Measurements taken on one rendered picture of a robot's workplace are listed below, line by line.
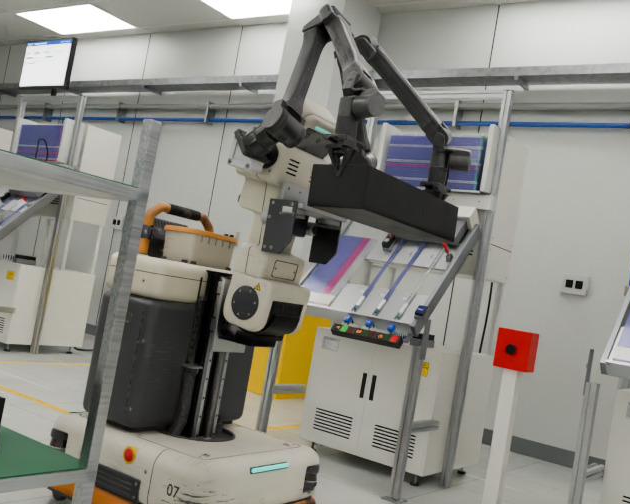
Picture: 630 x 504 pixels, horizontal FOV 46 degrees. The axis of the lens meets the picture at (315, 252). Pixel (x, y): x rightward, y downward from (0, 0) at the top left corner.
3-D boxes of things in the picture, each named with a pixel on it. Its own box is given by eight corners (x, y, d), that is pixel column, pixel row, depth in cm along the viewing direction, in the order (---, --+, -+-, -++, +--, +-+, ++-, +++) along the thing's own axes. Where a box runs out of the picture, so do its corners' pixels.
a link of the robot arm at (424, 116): (360, 45, 244) (350, 45, 234) (372, 33, 242) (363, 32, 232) (442, 147, 244) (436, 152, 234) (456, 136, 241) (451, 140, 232)
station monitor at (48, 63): (63, 91, 542) (73, 36, 545) (16, 92, 576) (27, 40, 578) (78, 97, 554) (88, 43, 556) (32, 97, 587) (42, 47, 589)
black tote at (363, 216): (404, 238, 243) (409, 204, 244) (454, 242, 234) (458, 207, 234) (306, 205, 196) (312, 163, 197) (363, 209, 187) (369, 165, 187)
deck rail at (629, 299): (606, 375, 270) (605, 363, 267) (601, 373, 271) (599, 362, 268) (654, 250, 312) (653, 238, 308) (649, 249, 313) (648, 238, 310)
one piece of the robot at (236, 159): (225, 164, 219) (236, 127, 219) (236, 167, 223) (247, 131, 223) (251, 170, 214) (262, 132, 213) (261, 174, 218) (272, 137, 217)
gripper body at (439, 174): (450, 194, 242) (453, 172, 242) (437, 188, 233) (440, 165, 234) (432, 193, 245) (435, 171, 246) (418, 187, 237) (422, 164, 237)
